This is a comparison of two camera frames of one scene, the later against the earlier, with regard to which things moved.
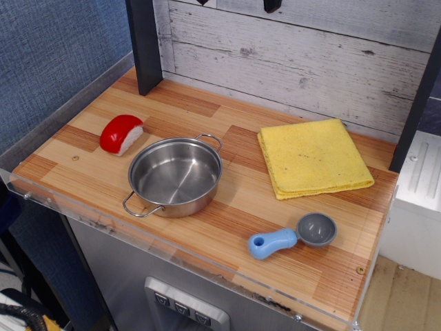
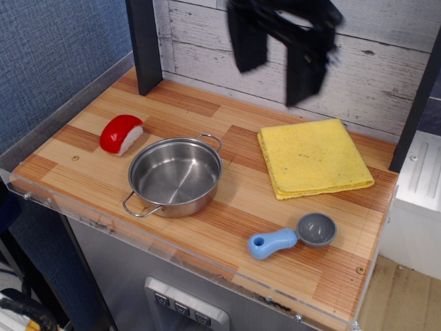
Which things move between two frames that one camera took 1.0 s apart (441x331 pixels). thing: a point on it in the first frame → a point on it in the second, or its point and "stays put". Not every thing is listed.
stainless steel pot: [177, 177] stays put
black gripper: [271, 5] → [307, 58]
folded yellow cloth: [313, 158] stays put
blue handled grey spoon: [314, 229] stays put
